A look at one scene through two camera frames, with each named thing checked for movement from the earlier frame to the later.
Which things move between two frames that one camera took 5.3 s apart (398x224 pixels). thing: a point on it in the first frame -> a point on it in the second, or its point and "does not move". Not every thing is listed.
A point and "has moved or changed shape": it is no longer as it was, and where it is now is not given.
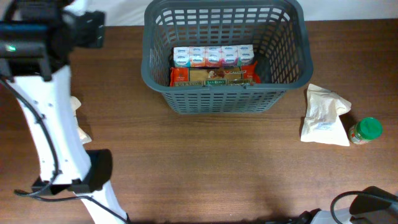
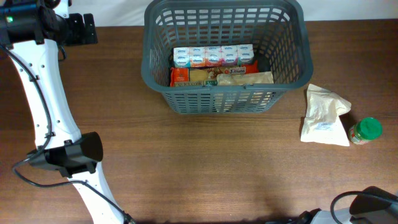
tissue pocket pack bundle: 214,56 does not move
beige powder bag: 323,124 does not move
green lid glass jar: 365,130 does not move
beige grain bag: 83,136 has moved or changed shape
